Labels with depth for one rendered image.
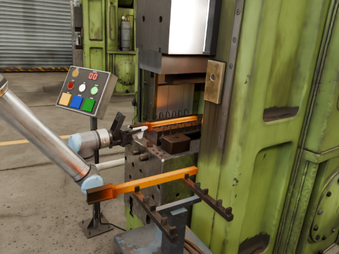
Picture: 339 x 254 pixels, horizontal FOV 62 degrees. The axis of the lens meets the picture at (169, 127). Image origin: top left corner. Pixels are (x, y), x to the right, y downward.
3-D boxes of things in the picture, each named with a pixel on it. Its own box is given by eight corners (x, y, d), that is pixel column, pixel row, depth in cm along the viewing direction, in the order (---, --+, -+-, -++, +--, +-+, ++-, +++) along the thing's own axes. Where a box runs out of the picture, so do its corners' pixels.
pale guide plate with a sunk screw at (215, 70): (217, 104, 118) (222, 62, 112) (203, 99, 124) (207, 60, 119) (221, 103, 119) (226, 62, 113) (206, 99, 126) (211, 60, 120)
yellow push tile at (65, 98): (66, 106, 174) (71, 94, 175) (58, 103, 177) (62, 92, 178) (68, 106, 175) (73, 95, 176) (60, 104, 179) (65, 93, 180)
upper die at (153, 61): (160, 74, 128) (161, 53, 125) (139, 68, 143) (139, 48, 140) (226, 71, 151) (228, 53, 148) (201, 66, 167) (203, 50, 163)
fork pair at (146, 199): (150, 211, 88) (150, 206, 87) (142, 202, 92) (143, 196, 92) (208, 194, 99) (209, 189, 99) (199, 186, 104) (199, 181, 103)
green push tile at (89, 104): (90, 112, 164) (95, 100, 165) (81, 109, 168) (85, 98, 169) (92, 112, 166) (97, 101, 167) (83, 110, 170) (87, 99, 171)
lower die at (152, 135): (156, 145, 140) (157, 130, 137) (137, 132, 155) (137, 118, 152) (217, 133, 163) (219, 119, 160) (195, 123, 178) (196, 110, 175)
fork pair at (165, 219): (170, 235, 78) (170, 230, 78) (160, 224, 83) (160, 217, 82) (231, 213, 90) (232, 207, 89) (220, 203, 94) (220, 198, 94)
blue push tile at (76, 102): (78, 109, 169) (82, 97, 170) (69, 106, 172) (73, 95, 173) (80, 109, 171) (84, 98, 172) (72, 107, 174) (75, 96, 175)
